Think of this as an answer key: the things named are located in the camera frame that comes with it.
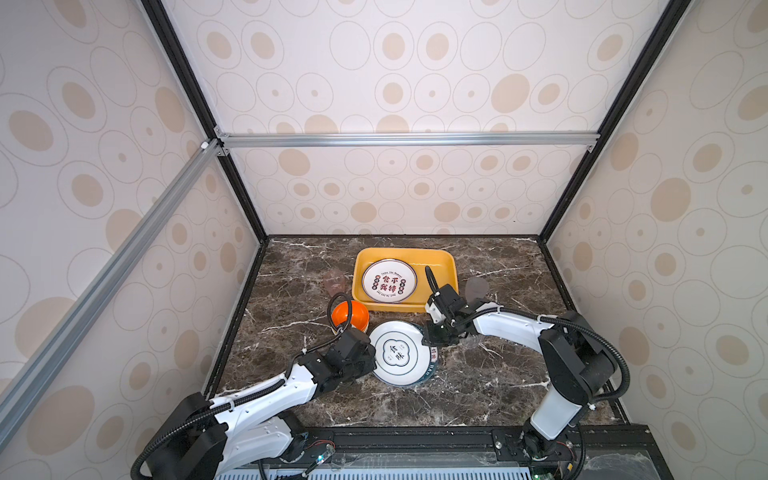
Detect green cloud pattern plate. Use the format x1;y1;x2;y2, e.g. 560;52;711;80
370;321;429;387

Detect red character white plate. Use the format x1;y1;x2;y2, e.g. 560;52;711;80
362;259;418;304

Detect green rim lettered plate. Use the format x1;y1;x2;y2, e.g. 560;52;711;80
419;346;439;383

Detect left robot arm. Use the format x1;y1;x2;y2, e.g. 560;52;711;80
129;327;376;479

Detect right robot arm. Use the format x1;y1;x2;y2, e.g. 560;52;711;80
423;285;631;460

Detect yellow plastic bin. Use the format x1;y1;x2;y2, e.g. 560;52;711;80
352;247;460;314

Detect grey translucent cup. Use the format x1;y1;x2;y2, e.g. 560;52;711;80
464;277;490;303

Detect orange plastic bowl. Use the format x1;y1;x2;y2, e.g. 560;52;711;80
331;301;370;332

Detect pink translucent cup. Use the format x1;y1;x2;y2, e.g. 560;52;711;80
323;269;349;297

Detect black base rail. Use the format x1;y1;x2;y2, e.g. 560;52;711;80
215;424;673;480

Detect horizontal aluminium rail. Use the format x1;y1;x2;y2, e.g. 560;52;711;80
220;131;600;149

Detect left diagonal aluminium rail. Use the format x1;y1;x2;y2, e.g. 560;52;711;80
1;138;222;449

